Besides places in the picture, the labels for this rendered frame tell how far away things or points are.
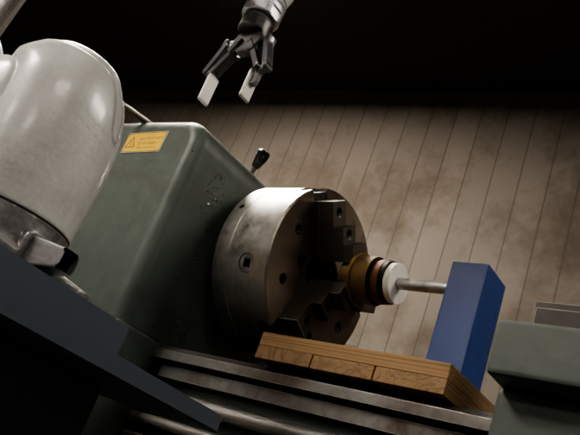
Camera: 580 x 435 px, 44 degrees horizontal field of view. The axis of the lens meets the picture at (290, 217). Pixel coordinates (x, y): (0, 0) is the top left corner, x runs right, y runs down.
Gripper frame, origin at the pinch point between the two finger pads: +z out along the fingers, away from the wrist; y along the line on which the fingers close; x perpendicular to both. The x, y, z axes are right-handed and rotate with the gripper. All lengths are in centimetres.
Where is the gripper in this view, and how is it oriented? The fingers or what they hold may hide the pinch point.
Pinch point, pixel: (224, 94)
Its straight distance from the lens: 157.1
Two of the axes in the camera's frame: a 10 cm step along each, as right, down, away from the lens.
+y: 7.8, 0.4, -6.2
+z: -3.4, 8.6, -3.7
